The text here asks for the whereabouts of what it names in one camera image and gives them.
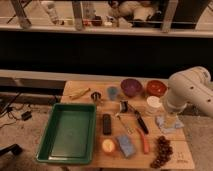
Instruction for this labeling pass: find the yellow banana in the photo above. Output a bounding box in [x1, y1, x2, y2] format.
[69, 88, 90, 99]

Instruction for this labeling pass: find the blue sponge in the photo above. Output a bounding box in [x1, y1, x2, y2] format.
[116, 135, 136, 158]

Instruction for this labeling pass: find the black power adapter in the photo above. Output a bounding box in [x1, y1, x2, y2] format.
[21, 111, 32, 121]

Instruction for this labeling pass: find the blue folded cloth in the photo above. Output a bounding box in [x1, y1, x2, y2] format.
[155, 116, 184, 134]

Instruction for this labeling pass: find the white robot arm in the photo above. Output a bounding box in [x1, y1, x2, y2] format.
[162, 66, 213, 118]

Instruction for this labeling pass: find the small black round object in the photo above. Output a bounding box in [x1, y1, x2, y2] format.
[91, 92, 101, 102]

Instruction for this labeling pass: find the green plastic tray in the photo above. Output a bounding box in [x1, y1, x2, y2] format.
[36, 103, 96, 165]

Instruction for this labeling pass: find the red bowl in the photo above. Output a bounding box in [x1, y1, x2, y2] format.
[146, 80, 167, 97]

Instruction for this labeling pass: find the metal spoon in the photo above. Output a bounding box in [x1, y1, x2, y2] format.
[115, 113, 133, 134]

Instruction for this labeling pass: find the blue plastic cup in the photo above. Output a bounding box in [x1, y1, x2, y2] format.
[107, 86, 118, 101]

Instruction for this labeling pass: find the purple bowl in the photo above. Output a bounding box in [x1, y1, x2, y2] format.
[120, 78, 143, 97]

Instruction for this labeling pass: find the bunch of dark grapes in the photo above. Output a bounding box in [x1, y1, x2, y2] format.
[150, 136, 173, 169]

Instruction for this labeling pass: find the white lidded container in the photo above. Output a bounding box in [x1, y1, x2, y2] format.
[146, 96, 162, 114]

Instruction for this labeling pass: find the black binder clip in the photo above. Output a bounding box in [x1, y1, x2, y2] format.
[120, 100, 128, 113]

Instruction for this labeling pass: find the orange round fruit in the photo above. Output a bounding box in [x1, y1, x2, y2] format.
[101, 139, 116, 154]

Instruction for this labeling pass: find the black remote control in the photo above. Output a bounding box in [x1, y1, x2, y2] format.
[103, 114, 112, 135]

